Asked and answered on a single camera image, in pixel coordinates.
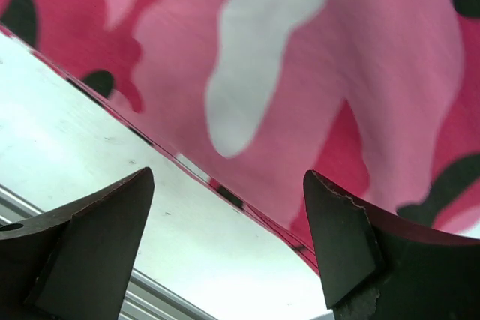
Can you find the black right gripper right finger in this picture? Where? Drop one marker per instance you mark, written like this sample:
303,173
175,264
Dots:
376,265

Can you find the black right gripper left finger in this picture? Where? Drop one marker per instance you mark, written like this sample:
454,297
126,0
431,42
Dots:
75,261

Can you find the pink camouflage trousers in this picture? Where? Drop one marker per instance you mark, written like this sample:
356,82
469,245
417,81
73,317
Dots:
380,96

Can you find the aluminium table frame rails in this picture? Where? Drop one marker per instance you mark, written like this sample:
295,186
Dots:
144,299

